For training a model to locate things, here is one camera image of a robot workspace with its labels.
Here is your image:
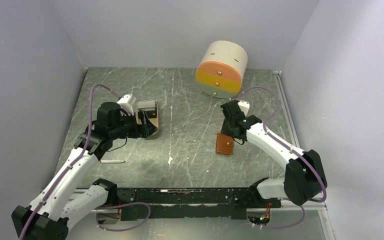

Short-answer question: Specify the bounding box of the brown leather card holder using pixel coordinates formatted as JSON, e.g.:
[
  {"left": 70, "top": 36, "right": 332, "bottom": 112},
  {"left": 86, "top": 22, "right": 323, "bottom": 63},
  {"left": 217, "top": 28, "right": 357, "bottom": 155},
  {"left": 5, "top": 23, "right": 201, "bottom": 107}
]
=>
[{"left": 215, "top": 132, "right": 234, "bottom": 156}]

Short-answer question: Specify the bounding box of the round mini drawer cabinet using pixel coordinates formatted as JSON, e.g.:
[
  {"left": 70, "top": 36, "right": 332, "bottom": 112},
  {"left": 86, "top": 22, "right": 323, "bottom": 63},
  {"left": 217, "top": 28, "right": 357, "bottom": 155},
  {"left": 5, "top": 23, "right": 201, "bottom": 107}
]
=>
[{"left": 195, "top": 40, "right": 248, "bottom": 99}]

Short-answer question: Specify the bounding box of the aluminium frame rail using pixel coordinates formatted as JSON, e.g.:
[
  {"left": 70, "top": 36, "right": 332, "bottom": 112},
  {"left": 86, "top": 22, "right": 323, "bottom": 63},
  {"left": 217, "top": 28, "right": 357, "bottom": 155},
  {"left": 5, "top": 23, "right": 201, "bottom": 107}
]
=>
[{"left": 272, "top": 70, "right": 337, "bottom": 240}]

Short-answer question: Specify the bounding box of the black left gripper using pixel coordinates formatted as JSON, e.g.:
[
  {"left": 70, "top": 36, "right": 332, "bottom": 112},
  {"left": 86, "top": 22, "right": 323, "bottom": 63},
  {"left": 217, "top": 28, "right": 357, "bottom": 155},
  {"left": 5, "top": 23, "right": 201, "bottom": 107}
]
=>
[{"left": 110, "top": 109, "right": 158, "bottom": 140}]

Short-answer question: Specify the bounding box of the stack of credit cards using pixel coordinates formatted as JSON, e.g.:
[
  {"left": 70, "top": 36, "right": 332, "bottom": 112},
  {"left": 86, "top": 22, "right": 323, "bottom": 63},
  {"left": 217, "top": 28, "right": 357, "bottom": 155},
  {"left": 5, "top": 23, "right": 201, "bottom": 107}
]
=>
[{"left": 137, "top": 100, "right": 158, "bottom": 119}]

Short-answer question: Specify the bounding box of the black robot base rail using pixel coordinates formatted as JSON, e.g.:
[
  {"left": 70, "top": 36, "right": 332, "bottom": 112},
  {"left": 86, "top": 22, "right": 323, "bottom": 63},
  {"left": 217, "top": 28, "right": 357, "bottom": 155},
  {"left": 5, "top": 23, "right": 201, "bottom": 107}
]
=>
[{"left": 99, "top": 187, "right": 281, "bottom": 221}]

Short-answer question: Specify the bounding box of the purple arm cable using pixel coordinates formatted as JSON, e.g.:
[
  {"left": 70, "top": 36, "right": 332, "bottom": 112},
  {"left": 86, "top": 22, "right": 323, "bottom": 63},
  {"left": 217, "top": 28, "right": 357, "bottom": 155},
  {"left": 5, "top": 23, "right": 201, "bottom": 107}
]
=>
[
  {"left": 18, "top": 83, "right": 122, "bottom": 240},
  {"left": 236, "top": 86, "right": 328, "bottom": 230}
]

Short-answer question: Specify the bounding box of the white pen on table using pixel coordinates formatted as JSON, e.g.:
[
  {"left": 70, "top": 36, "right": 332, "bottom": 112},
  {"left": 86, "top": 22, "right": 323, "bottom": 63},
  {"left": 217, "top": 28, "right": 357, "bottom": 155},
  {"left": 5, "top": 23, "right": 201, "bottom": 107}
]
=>
[{"left": 100, "top": 160, "right": 126, "bottom": 164}]

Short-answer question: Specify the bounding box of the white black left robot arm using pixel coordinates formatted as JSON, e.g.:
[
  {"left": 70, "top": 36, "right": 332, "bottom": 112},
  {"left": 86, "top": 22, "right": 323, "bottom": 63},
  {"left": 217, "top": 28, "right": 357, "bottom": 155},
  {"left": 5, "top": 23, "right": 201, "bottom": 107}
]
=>
[{"left": 11, "top": 94, "right": 159, "bottom": 240}]

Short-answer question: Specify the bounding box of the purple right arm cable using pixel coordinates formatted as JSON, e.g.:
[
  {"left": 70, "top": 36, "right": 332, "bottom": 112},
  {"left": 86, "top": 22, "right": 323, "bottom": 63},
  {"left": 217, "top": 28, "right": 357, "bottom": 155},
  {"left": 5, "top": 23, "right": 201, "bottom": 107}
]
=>
[{"left": 236, "top": 86, "right": 328, "bottom": 230}]

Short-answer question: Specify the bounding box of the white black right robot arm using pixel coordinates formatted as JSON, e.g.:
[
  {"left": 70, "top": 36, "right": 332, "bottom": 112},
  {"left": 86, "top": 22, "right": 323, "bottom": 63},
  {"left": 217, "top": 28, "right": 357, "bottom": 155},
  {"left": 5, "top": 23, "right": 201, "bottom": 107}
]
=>
[{"left": 220, "top": 99, "right": 328, "bottom": 207}]

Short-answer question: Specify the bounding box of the beige oval card tray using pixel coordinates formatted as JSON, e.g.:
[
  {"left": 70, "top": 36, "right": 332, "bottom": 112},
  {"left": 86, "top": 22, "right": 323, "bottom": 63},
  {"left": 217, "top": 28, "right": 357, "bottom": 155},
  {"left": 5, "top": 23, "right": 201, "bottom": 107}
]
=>
[{"left": 136, "top": 100, "right": 160, "bottom": 138}]

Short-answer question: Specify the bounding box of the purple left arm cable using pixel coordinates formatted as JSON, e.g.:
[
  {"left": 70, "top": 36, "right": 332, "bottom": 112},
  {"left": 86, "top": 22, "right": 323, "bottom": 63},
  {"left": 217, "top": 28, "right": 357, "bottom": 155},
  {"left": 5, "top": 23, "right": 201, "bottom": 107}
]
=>
[{"left": 18, "top": 83, "right": 122, "bottom": 240}]

